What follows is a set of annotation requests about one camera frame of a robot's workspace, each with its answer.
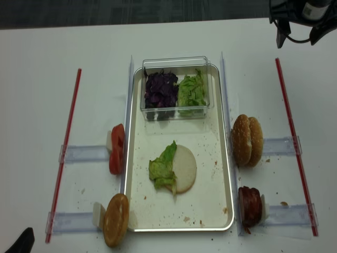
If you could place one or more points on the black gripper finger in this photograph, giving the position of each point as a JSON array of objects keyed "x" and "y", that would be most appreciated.
[
  {"x": 283, "y": 31},
  {"x": 318, "y": 32}
]

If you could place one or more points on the red guide strip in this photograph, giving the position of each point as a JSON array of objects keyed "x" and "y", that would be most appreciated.
[
  {"x": 61, "y": 165},
  {"x": 312, "y": 216}
]

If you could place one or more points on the sesame bun tops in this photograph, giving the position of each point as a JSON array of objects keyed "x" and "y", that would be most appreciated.
[{"x": 247, "y": 141}]

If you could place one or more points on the red right guide strip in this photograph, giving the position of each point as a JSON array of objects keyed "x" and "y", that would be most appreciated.
[{"x": 312, "y": 216}]

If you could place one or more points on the red tomato slices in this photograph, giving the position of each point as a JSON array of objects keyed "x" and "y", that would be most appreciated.
[{"x": 116, "y": 156}]

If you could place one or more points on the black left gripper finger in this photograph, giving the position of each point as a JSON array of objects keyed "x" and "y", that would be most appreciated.
[{"x": 24, "y": 242}]

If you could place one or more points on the clear pusher track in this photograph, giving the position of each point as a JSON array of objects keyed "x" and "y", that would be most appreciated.
[
  {"x": 65, "y": 222},
  {"x": 87, "y": 153},
  {"x": 294, "y": 215},
  {"x": 290, "y": 146}
]

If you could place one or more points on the metal baking tray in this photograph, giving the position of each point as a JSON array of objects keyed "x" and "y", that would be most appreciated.
[{"x": 208, "y": 204}]

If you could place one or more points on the red left guide strip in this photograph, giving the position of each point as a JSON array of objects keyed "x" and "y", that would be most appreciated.
[{"x": 61, "y": 165}]

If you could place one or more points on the white right front pusher block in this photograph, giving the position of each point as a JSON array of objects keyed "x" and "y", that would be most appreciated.
[{"x": 265, "y": 209}]

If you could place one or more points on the white bun bottom slice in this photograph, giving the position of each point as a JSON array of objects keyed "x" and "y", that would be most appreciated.
[{"x": 185, "y": 168}]

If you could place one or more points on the clear plastic salad container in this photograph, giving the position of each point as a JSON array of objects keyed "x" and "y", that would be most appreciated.
[{"x": 181, "y": 67}]

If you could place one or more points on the white left rear pusher block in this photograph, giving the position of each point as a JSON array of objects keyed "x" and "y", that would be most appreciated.
[{"x": 109, "y": 144}]

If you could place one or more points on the brown meat patties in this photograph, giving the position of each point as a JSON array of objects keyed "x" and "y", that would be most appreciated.
[{"x": 250, "y": 207}]

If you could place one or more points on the clear right front pusher track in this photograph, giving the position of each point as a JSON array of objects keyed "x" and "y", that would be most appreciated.
[{"x": 294, "y": 215}]

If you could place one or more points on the green lettuce in container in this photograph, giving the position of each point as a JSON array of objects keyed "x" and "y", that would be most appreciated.
[{"x": 191, "y": 91}]

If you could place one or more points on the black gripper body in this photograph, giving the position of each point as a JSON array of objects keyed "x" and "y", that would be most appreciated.
[{"x": 317, "y": 14}]

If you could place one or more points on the clear left front pusher track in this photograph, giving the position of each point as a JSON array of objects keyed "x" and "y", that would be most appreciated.
[{"x": 65, "y": 222}]

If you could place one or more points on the purple cabbage leaves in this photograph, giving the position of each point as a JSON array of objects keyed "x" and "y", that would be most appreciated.
[{"x": 161, "y": 89}]

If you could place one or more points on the white left front pusher block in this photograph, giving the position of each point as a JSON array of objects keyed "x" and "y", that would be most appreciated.
[{"x": 98, "y": 215}]

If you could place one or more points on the toasted bun slice left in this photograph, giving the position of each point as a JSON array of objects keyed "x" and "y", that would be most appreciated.
[{"x": 116, "y": 220}]

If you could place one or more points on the green lettuce leaf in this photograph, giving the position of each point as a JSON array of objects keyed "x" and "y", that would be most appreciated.
[{"x": 161, "y": 169}]

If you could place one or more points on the clear left rear pusher track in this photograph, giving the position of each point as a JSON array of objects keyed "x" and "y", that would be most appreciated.
[{"x": 87, "y": 153}]

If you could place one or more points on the clear right rear pusher track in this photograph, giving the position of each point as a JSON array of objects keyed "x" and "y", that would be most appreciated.
[{"x": 290, "y": 146}]

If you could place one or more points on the white pusher block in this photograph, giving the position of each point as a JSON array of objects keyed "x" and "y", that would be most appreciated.
[
  {"x": 265, "y": 209},
  {"x": 98, "y": 215},
  {"x": 109, "y": 144}
]

